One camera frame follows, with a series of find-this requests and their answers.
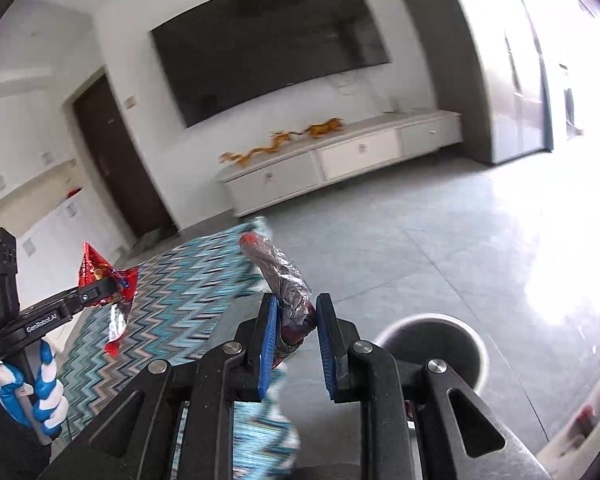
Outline blue white gloved left hand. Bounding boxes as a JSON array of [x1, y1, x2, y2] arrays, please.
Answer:
[[0, 339, 68, 441]]

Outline dark brown entrance door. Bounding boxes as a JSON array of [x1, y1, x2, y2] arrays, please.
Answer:
[[73, 75, 177, 238]]

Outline white tv console cabinet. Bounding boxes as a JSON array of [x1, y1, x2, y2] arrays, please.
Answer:
[[217, 110, 463, 217]]

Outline red snack wrapper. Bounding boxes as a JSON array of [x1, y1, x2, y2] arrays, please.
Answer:
[[78, 243, 139, 358]]

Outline golden dragon figurine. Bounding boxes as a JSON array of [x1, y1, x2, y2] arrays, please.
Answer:
[[219, 131, 302, 167]]

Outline zigzag patterned teal rug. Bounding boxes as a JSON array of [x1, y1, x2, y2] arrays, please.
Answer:
[[54, 217, 300, 479]]

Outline beige wall switch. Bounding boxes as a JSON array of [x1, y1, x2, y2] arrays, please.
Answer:
[[124, 96, 137, 110]]

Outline black round trash bin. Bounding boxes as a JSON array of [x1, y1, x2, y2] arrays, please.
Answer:
[[375, 313, 490, 394]]

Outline white upper wall cabinets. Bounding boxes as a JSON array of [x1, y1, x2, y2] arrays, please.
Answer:
[[0, 90, 75, 200]]

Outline grey double door refrigerator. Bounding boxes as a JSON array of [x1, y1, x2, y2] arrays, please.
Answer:
[[403, 0, 552, 165]]

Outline white lower shoe cabinets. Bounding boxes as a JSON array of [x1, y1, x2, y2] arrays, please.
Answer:
[[14, 188, 128, 304]]

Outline red silver chip bag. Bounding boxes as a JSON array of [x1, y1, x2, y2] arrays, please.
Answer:
[[239, 231, 317, 366]]

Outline golden tiger figurine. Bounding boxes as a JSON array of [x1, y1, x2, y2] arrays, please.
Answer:
[[304, 118, 343, 139]]

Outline large black wall television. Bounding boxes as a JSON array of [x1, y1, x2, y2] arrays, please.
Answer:
[[151, 0, 390, 127]]

